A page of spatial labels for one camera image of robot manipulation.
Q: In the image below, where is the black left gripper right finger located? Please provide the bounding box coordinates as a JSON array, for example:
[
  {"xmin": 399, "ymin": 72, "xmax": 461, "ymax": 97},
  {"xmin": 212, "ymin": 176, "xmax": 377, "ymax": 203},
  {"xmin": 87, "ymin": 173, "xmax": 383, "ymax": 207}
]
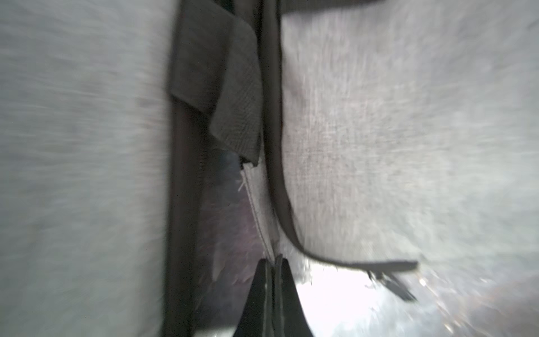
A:
[{"xmin": 273, "ymin": 255, "xmax": 314, "ymax": 337}]

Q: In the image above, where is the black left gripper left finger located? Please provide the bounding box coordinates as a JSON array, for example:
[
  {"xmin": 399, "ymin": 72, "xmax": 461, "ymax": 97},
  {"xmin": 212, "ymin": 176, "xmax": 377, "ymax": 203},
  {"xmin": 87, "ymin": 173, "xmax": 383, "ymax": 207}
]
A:
[{"xmin": 233, "ymin": 258, "xmax": 274, "ymax": 337}]

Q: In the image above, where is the grey laptop bag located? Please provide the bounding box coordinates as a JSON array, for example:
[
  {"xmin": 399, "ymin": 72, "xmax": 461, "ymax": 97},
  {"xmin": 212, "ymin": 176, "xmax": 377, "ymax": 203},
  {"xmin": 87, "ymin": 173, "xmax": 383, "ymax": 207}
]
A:
[
  {"xmin": 244, "ymin": 1, "xmax": 538, "ymax": 300},
  {"xmin": 1, "ymin": 1, "xmax": 262, "ymax": 336}
]

